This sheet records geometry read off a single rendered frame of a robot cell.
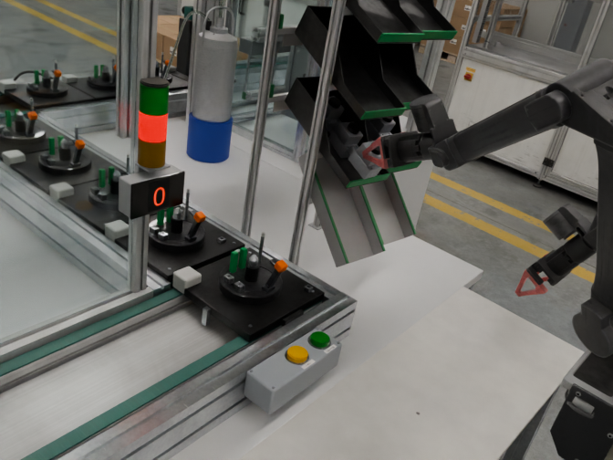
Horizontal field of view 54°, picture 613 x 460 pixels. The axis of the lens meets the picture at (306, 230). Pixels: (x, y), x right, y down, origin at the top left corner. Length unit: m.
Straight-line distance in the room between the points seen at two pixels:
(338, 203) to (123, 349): 0.61
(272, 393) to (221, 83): 1.26
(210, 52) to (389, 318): 1.08
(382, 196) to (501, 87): 3.79
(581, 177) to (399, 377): 4.00
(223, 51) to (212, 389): 1.27
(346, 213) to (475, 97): 4.03
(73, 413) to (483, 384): 0.85
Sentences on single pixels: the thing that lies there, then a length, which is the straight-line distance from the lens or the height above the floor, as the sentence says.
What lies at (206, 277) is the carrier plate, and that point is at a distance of 1.35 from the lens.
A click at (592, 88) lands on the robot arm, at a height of 1.59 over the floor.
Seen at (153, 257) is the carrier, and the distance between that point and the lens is 1.41.
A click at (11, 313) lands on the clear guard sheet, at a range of 1.18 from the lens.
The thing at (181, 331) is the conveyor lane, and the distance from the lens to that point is 1.28.
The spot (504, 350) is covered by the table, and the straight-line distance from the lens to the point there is 1.56.
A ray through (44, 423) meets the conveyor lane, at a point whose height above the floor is 0.92.
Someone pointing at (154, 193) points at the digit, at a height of 1.21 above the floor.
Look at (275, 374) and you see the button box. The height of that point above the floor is 0.96.
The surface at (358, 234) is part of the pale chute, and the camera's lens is 1.49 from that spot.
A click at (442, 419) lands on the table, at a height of 0.86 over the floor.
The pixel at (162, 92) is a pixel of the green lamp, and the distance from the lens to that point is 1.09.
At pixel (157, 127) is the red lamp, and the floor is 1.34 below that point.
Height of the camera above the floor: 1.72
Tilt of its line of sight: 28 degrees down
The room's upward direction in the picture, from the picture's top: 10 degrees clockwise
